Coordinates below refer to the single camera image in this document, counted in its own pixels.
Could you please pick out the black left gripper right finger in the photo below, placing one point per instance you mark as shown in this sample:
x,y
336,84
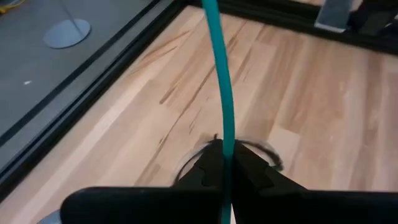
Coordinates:
x,y
311,208

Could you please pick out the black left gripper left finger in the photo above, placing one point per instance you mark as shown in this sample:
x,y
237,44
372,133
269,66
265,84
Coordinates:
x,y
155,205

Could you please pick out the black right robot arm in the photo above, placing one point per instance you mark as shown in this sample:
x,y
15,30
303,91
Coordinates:
x,y
373,21

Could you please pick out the grey round floor stand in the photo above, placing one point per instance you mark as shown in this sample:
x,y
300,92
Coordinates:
x,y
66,34

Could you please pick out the black aluminium table frame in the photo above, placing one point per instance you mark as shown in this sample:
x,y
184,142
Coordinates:
x,y
280,23

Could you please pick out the silver mounting bracket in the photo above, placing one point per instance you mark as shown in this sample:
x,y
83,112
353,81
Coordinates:
x,y
334,15

